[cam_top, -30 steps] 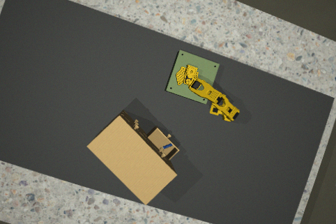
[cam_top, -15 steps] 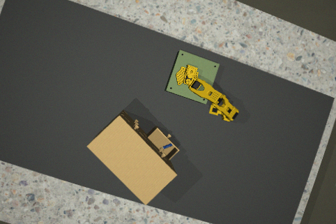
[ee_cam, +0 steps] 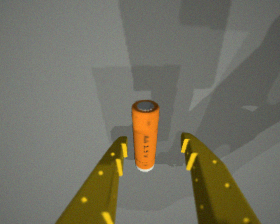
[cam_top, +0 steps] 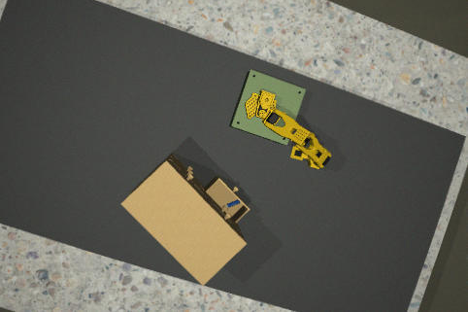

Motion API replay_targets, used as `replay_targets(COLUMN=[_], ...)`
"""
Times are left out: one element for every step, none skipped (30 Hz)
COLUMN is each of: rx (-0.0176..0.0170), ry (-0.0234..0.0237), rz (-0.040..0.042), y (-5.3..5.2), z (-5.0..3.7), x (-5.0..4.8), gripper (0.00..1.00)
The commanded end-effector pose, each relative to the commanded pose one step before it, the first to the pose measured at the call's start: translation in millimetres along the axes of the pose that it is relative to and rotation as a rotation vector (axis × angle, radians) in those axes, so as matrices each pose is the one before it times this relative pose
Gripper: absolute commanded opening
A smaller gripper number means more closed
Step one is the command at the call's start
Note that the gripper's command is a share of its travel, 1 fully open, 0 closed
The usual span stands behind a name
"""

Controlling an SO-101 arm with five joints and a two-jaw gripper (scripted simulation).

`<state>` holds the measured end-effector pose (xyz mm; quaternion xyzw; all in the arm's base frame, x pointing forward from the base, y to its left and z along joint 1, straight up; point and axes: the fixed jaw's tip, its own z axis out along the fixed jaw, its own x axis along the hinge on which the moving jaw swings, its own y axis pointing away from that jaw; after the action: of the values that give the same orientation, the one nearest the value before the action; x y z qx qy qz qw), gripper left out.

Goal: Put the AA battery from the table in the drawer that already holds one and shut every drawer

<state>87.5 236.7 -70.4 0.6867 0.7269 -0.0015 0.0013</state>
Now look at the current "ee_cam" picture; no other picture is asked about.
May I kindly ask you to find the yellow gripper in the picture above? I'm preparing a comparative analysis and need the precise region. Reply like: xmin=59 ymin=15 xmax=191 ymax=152
xmin=55 ymin=132 xmax=261 ymax=224

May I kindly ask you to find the orange battery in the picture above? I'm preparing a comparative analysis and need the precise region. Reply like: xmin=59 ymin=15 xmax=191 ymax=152
xmin=132 ymin=100 xmax=159 ymax=172

